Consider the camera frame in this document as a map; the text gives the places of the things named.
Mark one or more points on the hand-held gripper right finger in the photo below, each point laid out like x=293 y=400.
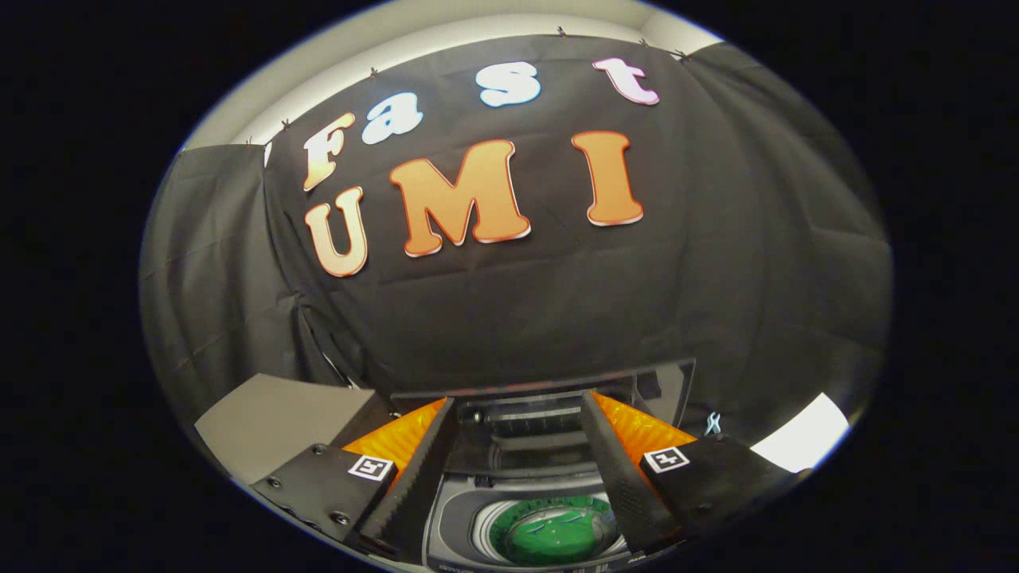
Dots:
x=617 y=477

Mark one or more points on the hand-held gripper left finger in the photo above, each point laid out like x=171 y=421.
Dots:
x=426 y=477

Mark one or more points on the green polo shirt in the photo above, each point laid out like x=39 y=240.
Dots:
x=549 y=533

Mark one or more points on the small light blue clip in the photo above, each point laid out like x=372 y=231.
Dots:
x=712 y=424

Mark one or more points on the grey flat board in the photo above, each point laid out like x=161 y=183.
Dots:
x=279 y=422

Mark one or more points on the white side table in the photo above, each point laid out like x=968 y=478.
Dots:
x=800 y=438

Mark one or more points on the black backdrop cloth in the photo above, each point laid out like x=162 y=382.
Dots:
x=677 y=278

